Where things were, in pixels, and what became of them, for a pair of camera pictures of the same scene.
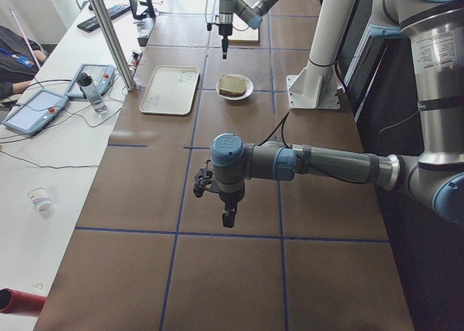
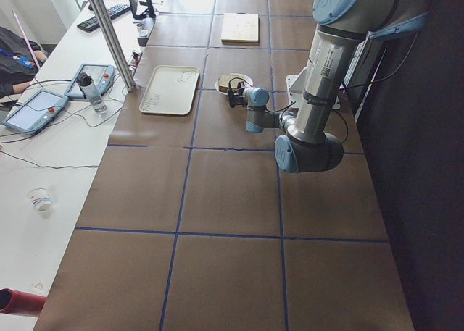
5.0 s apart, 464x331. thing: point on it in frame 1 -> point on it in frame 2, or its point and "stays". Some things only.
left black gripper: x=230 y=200 -> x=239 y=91
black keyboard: x=93 y=24 stays
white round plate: x=234 y=87 stays
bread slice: x=231 y=85 stays
